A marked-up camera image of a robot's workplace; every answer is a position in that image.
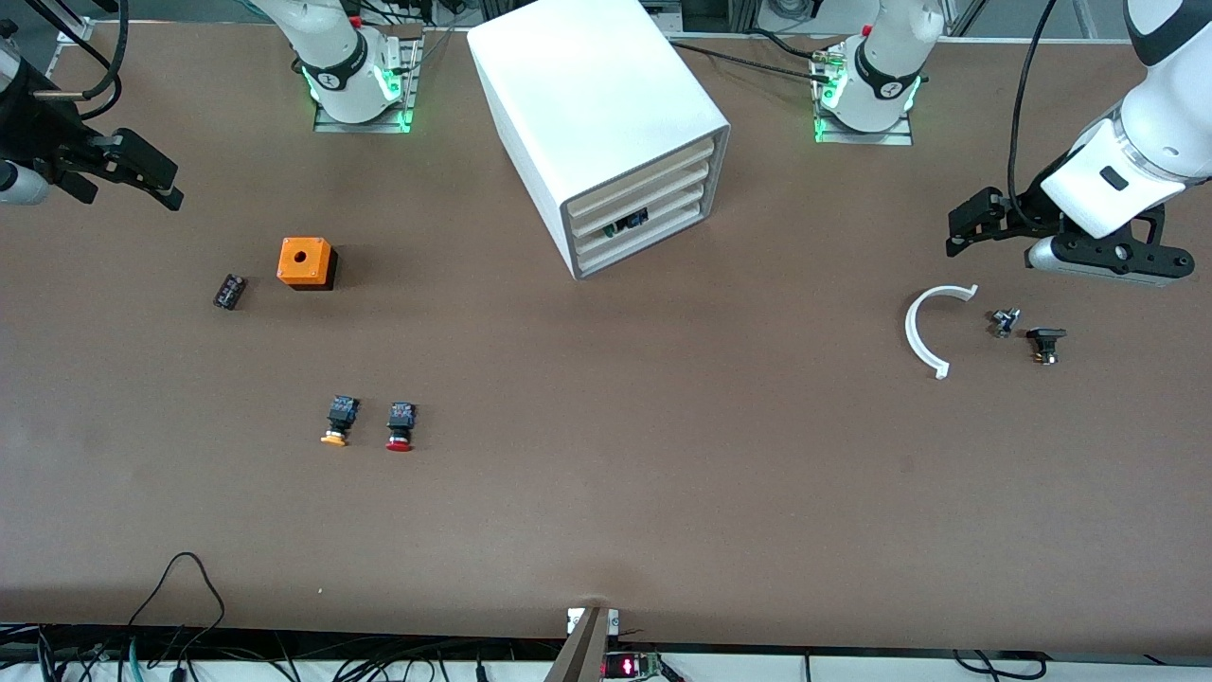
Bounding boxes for orange push button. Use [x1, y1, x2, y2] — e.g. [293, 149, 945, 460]
[320, 396, 361, 446]

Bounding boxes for red push button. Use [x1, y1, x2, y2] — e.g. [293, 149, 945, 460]
[385, 402, 419, 453]

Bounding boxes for white curved plastic part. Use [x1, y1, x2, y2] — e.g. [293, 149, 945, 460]
[904, 284, 979, 380]

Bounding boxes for orange box with hole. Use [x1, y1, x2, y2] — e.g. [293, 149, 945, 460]
[276, 237, 338, 292]

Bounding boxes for small device with red display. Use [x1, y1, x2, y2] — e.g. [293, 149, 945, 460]
[603, 652, 664, 681]

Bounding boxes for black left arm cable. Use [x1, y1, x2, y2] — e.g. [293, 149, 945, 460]
[1008, 0, 1057, 233]

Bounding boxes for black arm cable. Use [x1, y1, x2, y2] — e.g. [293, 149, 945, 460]
[19, 0, 129, 119]
[1008, 0, 1057, 233]

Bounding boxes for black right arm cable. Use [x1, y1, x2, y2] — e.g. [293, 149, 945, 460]
[19, 0, 129, 119]

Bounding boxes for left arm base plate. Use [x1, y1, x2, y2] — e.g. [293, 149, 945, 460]
[812, 47, 915, 146]

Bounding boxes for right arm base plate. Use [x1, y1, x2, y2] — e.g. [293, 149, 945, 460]
[312, 33, 422, 134]

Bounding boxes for black cable behind cabinet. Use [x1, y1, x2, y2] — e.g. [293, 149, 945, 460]
[670, 42, 832, 82]

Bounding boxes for thin black looped cable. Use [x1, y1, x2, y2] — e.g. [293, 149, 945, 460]
[128, 552, 226, 655]

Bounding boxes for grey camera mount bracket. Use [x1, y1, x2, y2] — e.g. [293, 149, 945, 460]
[544, 606, 621, 682]

